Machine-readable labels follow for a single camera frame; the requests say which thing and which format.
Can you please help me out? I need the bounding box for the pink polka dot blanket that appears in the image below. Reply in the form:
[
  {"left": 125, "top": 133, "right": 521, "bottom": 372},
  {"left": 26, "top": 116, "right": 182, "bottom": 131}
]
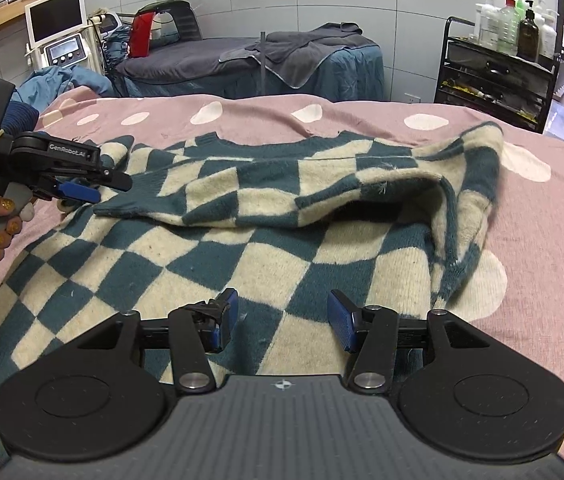
[{"left": 0, "top": 85, "right": 564, "bottom": 480}]

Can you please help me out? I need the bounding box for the light blue duvet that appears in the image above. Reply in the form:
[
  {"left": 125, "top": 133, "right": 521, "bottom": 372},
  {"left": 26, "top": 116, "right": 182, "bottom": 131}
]
[{"left": 12, "top": 64, "right": 115, "bottom": 106}]

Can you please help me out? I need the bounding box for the red and black lamp device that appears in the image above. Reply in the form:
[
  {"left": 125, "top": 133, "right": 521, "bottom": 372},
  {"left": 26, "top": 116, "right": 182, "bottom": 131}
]
[{"left": 127, "top": 0, "right": 204, "bottom": 58}]

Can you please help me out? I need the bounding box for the cluster of toiletry bottles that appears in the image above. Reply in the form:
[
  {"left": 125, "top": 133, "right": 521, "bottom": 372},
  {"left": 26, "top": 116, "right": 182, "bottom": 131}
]
[{"left": 473, "top": 0, "right": 561, "bottom": 63}]

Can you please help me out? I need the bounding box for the small white device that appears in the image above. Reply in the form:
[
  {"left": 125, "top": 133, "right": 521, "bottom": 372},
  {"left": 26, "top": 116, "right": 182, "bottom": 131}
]
[{"left": 89, "top": 10, "right": 124, "bottom": 37}]

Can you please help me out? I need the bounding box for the white beauty machine with screen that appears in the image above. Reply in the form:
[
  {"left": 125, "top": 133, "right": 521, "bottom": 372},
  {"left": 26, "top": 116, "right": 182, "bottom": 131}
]
[{"left": 23, "top": 0, "right": 94, "bottom": 72}]

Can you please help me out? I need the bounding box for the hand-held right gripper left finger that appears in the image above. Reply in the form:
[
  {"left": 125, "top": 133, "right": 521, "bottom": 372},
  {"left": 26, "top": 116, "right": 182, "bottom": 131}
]
[{"left": 78, "top": 287, "right": 241, "bottom": 394}]

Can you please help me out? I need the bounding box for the black trolley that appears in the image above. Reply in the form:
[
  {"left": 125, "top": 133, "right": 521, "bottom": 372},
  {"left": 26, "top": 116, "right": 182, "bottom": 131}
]
[{"left": 434, "top": 16, "right": 563, "bottom": 133}]

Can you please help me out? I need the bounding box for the dark grey bed sheet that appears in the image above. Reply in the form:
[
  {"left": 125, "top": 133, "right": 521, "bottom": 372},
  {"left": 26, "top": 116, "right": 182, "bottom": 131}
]
[{"left": 114, "top": 37, "right": 263, "bottom": 86}]

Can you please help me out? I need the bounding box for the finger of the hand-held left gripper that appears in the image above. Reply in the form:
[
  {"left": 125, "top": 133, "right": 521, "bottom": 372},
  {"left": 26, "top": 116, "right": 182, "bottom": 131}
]
[
  {"left": 32, "top": 182, "right": 102, "bottom": 205},
  {"left": 93, "top": 169, "right": 133, "bottom": 192}
]

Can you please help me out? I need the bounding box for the grey towel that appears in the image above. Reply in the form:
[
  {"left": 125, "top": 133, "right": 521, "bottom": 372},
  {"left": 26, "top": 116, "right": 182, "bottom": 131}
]
[{"left": 219, "top": 22, "right": 365, "bottom": 88}]

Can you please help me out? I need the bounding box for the navy striped garment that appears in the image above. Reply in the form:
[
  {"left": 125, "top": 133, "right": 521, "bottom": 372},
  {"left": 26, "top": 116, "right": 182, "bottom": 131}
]
[{"left": 3, "top": 101, "right": 40, "bottom": 136}]

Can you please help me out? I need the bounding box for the massage bed with blue cover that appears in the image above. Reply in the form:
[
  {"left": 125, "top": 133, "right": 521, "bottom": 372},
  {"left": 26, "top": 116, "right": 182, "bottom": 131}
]
[{"left": 112, "top": 22, "right": 385, "bottom": 103}]

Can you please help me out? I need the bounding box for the floor lamp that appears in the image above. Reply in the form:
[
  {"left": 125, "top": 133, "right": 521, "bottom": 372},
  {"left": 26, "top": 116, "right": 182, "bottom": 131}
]
[{"left": 259, "top": 0, "right": 369, "bottom": 97}]

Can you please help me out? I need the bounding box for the teal and cream checkered sweater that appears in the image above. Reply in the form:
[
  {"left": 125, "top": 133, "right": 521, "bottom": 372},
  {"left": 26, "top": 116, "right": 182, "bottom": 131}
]
[{"left": 0, "top": 121, "right": 508, "bottom": 441}]

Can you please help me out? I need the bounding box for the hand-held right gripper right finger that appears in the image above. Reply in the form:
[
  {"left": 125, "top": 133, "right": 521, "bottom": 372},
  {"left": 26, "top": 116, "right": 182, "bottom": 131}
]
[{"left": 326, "top": 289, "right": 492, "bottom": 392}]

